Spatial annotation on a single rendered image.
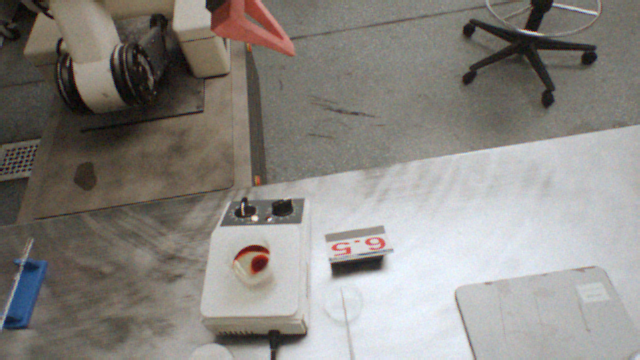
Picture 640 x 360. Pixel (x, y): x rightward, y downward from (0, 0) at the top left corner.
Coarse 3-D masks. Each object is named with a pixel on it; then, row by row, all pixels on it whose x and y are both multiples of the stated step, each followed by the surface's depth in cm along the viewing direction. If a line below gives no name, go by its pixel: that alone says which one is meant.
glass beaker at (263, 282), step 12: (252, 228) 49; (240, 240) 49; (252, 240) 50; (264, 240) 48; (228, 252) 48; (228, 264) 47; (276, 264) 51; (240, 276) 46; (252, 276) 46; (264, 276) 48; (276, 276) 51; (252, 288) 49; (264, 288) 50
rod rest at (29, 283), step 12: (24, 264) 65; (36, 264) 65; (24, 276) 65; (36, 276) 65; (24, 288) 64; (36, 288) 64; (12, 300) 63; (24, 300) 63; (12, 312) 60; (24, 312) 62; (12, 324) 61; (24, 324) 61
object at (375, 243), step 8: (360, 240) 62; (368, 240) 62; (376, 240) 62; (384, 240) 61; (328, 248) 62; (336, 248) 61; (344, 248) 61; (352, 248) 60; (360, 248) 60; (368, 248) 60; (376, 248) 59; (384, 248) 59; (336, 256) 59
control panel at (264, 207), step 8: (240, 200) 66; (248, 200) 66; (256, 200) 66; (264, 200) 66; (272, 200) 65; (296, 200) 65; (304, 200) 65; (232, 208) 64; (256, 208) 64; (264, 208) 64; (296, 208) 63; (224, 216) 62; (232, 216) 62; (264, 216) 61; (272, 216) 61; (280, 216) 61; (288, 216) 61; (296, 216) 61; (224, 224) 60; (232, 224) 60; (240, 224) 60; (248, 224) 60; (256, 224) 60; (264, 224) 60; (272, 224) 59; (280, 224) 59; (288, 224) 59; (296, 224) 59
